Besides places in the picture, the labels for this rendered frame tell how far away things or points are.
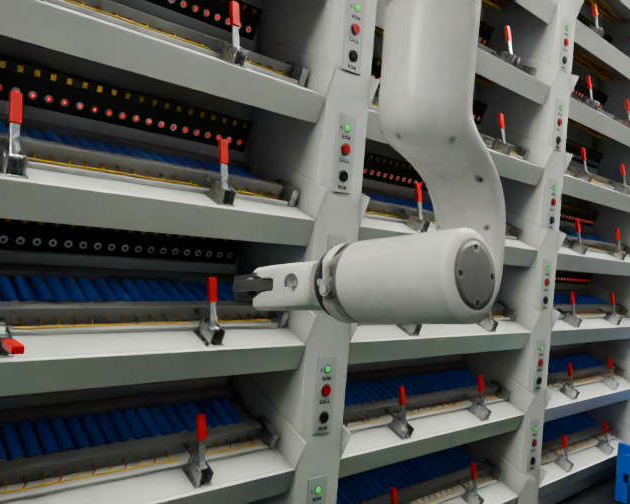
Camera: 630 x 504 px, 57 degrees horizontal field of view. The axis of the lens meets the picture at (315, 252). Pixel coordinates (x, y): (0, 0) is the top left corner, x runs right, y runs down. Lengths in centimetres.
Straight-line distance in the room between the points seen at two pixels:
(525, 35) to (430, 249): 115
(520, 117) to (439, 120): 101
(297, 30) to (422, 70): 51
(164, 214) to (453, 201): 36
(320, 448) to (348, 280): 47
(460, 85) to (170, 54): 39
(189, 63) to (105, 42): 11
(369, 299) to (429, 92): 19
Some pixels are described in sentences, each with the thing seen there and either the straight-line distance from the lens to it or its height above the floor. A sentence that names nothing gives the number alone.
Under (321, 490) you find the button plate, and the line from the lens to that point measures 100.
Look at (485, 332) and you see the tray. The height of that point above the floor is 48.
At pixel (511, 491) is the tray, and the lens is 155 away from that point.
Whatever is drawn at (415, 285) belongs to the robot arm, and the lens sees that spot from 50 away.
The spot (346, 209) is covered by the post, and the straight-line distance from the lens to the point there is 94.
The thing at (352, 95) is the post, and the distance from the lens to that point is 97.
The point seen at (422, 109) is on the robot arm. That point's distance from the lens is 54.
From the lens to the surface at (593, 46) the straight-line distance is 177.
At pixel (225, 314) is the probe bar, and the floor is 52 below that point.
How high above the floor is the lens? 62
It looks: level
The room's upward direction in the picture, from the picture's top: 5 degrees clockwise
